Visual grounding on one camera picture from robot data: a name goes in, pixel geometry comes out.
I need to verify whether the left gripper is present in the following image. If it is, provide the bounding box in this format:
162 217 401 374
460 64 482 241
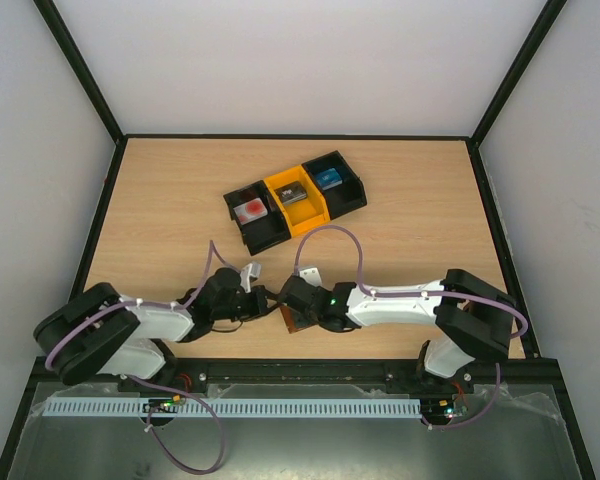
213 285 281 322

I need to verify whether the brown leather card holder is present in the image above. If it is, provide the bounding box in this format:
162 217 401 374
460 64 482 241
279 305 319 334

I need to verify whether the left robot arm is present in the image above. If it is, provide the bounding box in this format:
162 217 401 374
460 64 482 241
33 263 277 386

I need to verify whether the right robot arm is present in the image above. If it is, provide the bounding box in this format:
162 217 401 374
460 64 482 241
279 269 528 392

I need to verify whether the red white card stack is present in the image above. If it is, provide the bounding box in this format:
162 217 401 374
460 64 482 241
233 198 268 225

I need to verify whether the blue card stack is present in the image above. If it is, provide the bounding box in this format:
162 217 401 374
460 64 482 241
314 168 342 191

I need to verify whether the left black bin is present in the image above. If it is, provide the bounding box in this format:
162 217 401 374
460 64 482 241
223 180 291 256

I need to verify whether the black bin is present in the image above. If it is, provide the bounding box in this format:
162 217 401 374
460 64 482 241
223 180 291 256
302 151 367 219

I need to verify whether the yellow middle bin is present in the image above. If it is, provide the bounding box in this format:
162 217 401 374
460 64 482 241
264 166 330 237

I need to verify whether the right black bin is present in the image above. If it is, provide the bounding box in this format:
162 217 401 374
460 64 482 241
302 151 367 219

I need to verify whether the metal sheet front panel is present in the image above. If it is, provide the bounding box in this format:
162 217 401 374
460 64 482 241
8 384 581 479

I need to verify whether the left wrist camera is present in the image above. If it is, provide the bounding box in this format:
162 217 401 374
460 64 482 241
240 261 262 293

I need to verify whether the black front rail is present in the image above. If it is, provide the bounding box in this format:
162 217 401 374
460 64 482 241
26 357 566 398

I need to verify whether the light blue cable duct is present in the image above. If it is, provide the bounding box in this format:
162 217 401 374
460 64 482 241
42 397 421 419

